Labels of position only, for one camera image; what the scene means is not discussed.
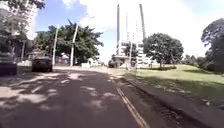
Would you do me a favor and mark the tall white building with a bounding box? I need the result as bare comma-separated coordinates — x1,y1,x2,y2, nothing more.
114,3,158,69

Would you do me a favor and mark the grey asphalt road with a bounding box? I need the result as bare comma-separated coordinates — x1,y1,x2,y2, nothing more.
0,66,201,128

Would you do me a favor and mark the pale building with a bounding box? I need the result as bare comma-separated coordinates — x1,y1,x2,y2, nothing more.
0,0,39,41

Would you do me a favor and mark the grass verge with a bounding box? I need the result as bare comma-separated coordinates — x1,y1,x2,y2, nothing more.
113,63,224,109

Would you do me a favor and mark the grey concrete kerb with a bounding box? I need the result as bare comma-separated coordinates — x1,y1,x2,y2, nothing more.
123,74,224,128

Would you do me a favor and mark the thin pole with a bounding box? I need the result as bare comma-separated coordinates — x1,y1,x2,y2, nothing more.
128,39,134,72

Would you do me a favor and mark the small tree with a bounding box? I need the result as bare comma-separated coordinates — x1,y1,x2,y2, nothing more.
123,41,138,68

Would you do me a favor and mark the vehicle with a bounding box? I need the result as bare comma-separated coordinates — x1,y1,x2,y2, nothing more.
107,59,118,69

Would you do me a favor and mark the pale pole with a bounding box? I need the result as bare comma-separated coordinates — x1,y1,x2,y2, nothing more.
69,22,80,67
52,23,60,67

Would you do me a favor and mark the broad green tree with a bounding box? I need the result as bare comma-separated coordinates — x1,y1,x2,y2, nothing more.
33,19,104,66

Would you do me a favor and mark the large dark tree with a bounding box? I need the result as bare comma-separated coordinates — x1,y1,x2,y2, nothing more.
199,18,224,74

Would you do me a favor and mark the round dark green tree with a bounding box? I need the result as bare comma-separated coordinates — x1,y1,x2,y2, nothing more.
143,32,185,69

